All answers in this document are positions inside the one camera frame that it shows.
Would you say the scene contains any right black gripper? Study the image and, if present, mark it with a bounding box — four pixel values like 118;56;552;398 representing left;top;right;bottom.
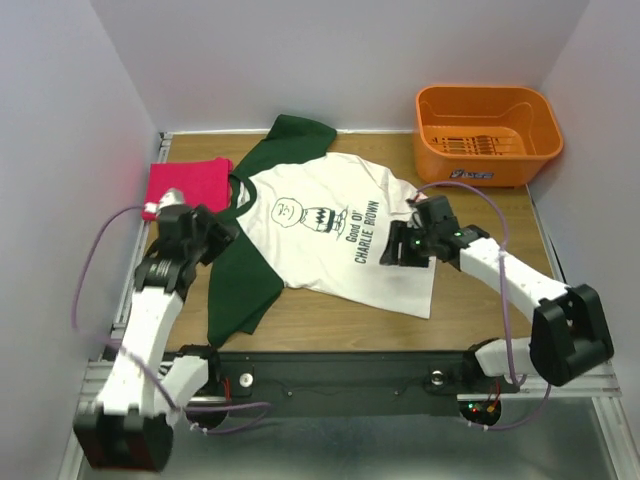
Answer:
381;218;438;266

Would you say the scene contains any white green-sleeved t-shirt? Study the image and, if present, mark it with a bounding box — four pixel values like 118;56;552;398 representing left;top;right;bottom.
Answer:
207;114;435;347

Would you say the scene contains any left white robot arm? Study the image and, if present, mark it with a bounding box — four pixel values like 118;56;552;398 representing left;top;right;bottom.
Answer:
73;202;237;472

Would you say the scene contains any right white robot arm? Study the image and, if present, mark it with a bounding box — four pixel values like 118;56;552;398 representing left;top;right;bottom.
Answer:
380;196;614;390

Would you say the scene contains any folded pink t-shirt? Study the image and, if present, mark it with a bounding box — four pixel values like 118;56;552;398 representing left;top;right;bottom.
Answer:
141;157;233;221

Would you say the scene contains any orange plastic basket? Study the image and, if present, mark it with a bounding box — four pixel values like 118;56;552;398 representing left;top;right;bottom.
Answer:
413;85;564;187

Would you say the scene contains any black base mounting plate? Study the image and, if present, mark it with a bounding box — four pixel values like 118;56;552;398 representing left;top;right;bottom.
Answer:
188;350;518;417

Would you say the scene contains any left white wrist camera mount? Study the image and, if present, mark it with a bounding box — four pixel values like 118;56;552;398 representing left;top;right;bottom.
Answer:
142;188;185;221

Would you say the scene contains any aluminium table frame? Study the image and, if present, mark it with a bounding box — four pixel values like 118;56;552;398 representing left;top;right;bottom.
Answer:
57;130;626;480

